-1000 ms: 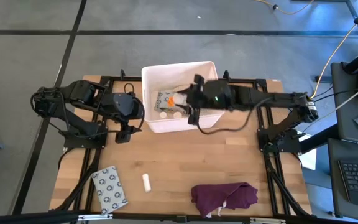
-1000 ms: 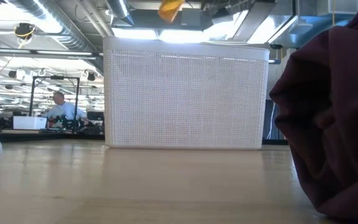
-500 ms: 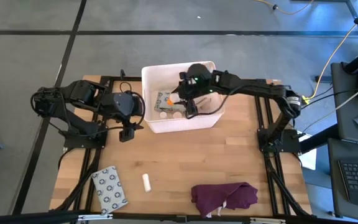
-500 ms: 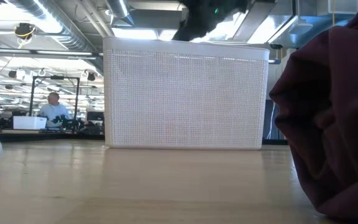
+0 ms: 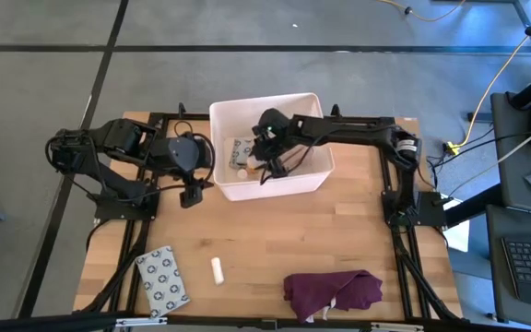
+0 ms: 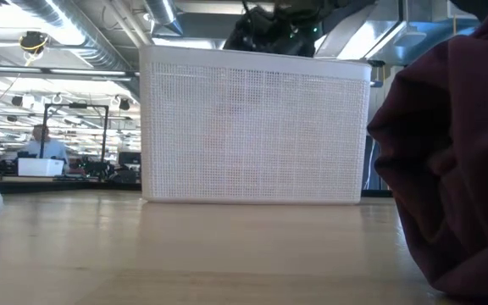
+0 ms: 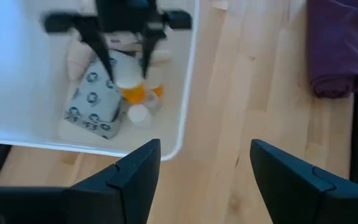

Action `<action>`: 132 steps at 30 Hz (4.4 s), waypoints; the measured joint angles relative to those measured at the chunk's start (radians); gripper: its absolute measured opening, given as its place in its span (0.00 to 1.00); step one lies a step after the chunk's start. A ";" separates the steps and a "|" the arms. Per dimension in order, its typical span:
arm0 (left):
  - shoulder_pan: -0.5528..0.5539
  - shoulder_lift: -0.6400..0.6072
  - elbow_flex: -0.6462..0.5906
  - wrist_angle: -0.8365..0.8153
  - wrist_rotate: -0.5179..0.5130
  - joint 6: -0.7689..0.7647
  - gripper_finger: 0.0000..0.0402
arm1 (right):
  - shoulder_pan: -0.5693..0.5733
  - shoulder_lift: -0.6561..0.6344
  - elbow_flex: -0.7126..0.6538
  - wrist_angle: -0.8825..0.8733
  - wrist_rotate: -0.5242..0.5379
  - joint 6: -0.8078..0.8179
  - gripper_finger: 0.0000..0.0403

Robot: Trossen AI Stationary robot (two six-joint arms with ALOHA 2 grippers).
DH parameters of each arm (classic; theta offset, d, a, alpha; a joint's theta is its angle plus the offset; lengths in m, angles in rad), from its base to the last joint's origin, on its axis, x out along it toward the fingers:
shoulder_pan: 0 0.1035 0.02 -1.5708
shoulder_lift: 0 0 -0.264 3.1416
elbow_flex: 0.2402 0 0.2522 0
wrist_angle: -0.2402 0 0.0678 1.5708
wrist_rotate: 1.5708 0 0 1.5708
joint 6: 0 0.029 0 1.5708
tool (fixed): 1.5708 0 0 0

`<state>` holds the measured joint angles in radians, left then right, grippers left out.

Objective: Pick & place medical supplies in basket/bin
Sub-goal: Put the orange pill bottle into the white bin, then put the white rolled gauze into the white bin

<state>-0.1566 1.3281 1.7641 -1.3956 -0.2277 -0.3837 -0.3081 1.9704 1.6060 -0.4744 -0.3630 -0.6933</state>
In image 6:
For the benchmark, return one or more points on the white perforated plastic basket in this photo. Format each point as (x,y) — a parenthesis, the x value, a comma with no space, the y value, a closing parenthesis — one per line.
(252,135)

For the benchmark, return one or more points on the small black monitor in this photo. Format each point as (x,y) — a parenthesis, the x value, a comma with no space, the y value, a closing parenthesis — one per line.
(129,158)

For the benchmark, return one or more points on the person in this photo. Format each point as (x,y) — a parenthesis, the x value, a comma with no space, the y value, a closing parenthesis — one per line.
(45,146)

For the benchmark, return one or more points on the background black robot arms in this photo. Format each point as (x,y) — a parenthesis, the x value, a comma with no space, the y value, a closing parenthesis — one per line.
(93,169)

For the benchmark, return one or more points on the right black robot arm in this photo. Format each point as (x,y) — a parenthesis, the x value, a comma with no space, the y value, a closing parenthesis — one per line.
(473,6)

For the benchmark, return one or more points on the black metal frame stand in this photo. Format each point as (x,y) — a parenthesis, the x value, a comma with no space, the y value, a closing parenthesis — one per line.
(42,127)

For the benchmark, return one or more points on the white box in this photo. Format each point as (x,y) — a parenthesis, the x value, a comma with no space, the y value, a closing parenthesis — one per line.
(40,167)

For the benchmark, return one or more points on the black hanging spotlight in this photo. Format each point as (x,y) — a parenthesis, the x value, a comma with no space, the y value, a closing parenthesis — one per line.
(16,101)
(124,104)

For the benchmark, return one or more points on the maroon cloth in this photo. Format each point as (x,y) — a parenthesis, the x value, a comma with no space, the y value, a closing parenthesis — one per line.
(460,169)

